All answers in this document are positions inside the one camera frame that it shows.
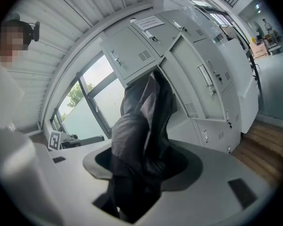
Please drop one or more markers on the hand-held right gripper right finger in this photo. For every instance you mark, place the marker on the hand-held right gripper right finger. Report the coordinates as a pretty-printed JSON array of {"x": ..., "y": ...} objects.
[{"x": 214, "y": 204}]

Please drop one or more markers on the grey metal locker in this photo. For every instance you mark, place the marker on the grey metal locker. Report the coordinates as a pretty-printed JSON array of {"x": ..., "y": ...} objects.
[{"x": 202, "y": 55}]

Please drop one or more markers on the white paper notice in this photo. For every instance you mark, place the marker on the white paper notice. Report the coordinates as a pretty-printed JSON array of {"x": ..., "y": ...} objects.
[{"x": 149, "y": 22}]

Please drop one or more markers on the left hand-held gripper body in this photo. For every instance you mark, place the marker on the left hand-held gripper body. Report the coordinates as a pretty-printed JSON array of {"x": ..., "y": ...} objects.
[{"x": 54, "y": 140}]

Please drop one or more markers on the black head-worn camera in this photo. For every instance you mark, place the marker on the black head-worn camera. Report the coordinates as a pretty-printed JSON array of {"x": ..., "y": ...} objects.
[{"x": 34, "y": 32}]

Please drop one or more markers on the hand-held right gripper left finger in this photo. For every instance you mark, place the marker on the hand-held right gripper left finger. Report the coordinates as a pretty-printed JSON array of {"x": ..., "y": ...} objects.
[{"x": 70, "y": 173}]

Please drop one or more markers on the person's right forearm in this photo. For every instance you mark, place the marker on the person's right forearm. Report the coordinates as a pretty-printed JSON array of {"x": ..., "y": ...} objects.
[{"x": 11, "y": 173}]

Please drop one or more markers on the cardboard box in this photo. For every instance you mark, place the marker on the cardboard box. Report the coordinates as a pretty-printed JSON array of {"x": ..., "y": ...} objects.
[{"x": 259, "y": 49}]

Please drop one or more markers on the white cabinet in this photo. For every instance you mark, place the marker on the white cabinet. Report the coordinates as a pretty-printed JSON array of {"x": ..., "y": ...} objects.
[{"x": 244, "y": 79}]

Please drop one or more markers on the person's white shirt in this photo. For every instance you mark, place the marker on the person's white shirt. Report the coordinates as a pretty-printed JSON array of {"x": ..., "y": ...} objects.
[{"x": 4, "y": 95}]

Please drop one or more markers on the person's head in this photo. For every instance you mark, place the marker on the person's head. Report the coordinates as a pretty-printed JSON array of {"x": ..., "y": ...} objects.
[{"x": 9, "y": 46}]

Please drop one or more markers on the black umbrella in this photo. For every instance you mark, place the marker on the black umbrella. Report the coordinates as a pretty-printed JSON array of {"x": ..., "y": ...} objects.
[{"x": 141, "y": 126}]

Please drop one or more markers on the dark-framed window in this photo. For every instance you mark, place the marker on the dark-framed window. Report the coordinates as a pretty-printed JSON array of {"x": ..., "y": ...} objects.
[{"x": 89, "y": 107}]

